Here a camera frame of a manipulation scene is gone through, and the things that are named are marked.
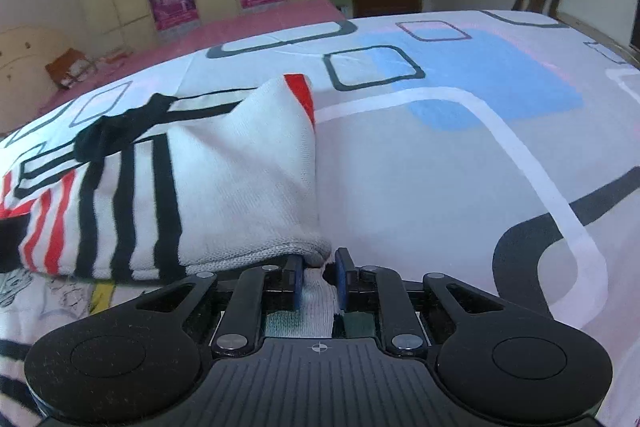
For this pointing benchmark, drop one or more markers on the black red striped white shirt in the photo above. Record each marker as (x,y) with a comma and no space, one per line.
(225,177)

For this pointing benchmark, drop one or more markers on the brown bag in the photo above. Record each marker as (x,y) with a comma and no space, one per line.
(67,68)

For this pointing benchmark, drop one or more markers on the black television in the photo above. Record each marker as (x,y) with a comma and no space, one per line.
(634,39)

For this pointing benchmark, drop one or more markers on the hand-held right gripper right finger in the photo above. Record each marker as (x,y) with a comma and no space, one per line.
(342,278)

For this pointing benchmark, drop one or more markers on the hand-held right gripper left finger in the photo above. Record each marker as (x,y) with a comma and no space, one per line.
(297,283)

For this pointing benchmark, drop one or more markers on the geometric printed bedsheet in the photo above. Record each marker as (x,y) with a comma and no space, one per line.
(450,167)

